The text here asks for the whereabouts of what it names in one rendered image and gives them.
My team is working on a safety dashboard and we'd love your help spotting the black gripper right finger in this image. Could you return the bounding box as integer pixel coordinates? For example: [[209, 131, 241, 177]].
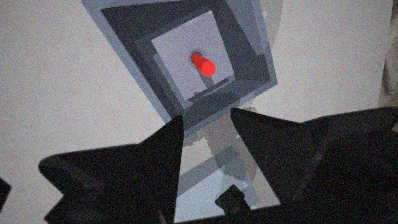
[[230, 107, 398, 204]]

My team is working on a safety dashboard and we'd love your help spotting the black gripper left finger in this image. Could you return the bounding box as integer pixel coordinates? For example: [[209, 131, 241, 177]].
[[38, 115, 184, 224]]

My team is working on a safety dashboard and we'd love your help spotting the red peg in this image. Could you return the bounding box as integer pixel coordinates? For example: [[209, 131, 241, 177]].
[[191, 53, 216, 76]]

